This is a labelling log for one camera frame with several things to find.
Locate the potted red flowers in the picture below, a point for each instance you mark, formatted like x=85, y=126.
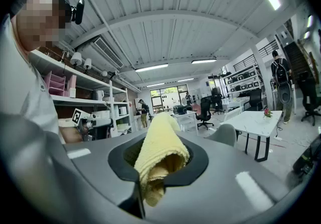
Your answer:
x=267, y=113

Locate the white power strip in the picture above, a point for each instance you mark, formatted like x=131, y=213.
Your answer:
x=278, y=138

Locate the black office chair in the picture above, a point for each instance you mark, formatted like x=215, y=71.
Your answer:
x=204, y=111
x=217, y=98
x=255, y=97
x=309, y=97

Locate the black balcony railing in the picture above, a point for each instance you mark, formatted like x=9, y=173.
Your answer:
x=268, y=48

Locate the white marble table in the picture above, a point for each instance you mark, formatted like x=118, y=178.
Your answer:
x=250, y=122

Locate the large glass window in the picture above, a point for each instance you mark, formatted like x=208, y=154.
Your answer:
x=168, y=92

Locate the white lampshade wall lamp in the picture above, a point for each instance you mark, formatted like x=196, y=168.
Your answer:
x=76, y=58
x=87, y=63

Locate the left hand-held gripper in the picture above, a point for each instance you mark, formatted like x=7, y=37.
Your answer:
x=94, y=123

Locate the white office chair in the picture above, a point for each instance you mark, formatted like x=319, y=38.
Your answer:
x=232, y=113

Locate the white desk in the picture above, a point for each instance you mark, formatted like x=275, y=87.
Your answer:
x=186, y=118

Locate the white air conditioner unit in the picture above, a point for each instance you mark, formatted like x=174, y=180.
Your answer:
x=100, y=52

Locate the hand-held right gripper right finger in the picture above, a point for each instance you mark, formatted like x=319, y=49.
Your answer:
x=225, y=180

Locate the white round lamp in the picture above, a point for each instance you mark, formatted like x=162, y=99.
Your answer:
x=183, y=101

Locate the white shelving unit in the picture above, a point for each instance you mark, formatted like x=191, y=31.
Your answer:
x=82, y=77
x=244, y=88

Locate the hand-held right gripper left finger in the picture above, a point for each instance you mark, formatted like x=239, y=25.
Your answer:
x=87, y=180

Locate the grey chair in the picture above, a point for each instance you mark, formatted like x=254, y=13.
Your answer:
x=224, y=132

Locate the person's head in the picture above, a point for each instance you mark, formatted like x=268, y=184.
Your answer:
x=37, y=22

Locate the grey hard-shell equipment backpack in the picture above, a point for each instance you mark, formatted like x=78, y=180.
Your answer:
x=284, y=87

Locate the person's left forearm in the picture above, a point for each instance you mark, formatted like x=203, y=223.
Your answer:
x=71, y=135

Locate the pink file organizer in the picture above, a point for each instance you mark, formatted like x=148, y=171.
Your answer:
x=56, y=85

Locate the row of black storage boxes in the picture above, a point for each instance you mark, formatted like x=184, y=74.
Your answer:
x=244, y=76

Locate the black round device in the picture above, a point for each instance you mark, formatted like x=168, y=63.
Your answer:
x=181, y=110

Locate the dark staircase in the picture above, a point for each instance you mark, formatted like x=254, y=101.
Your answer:
x=297, y=59

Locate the yellow cleaning cloth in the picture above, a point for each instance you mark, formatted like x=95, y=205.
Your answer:
x=160, y=147

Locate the person's grey T-shirt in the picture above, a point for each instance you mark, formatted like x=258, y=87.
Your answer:
x=20, y=87

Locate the white kettle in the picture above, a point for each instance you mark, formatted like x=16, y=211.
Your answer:
x=99, y=95

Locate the pink office chair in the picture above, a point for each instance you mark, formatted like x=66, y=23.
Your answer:
x=196, y=108

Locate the black head camera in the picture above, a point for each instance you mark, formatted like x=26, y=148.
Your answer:
x=79, y=12

